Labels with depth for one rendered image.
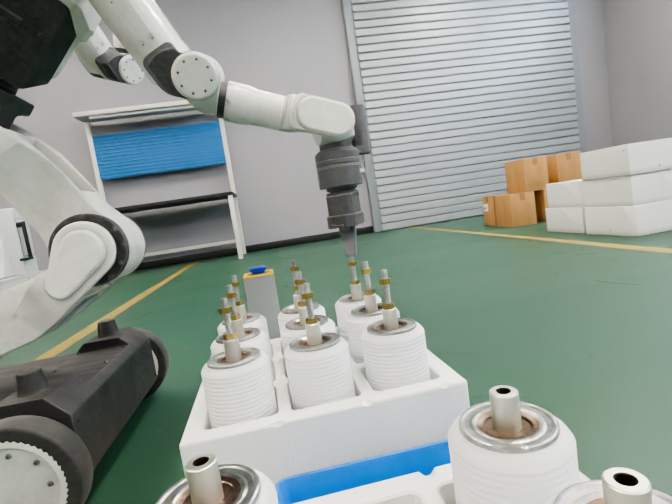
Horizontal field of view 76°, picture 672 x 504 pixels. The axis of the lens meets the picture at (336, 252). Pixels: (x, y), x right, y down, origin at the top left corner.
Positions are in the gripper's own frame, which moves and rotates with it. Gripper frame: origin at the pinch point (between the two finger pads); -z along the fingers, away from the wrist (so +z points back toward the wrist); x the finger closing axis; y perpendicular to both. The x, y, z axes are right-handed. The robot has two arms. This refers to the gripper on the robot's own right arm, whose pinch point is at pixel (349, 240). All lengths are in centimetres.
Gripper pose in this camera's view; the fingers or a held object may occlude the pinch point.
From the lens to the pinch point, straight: 87.7
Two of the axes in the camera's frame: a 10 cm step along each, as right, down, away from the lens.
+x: -2.5, 1.4, -9.6
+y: 9.6, -1.2, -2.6
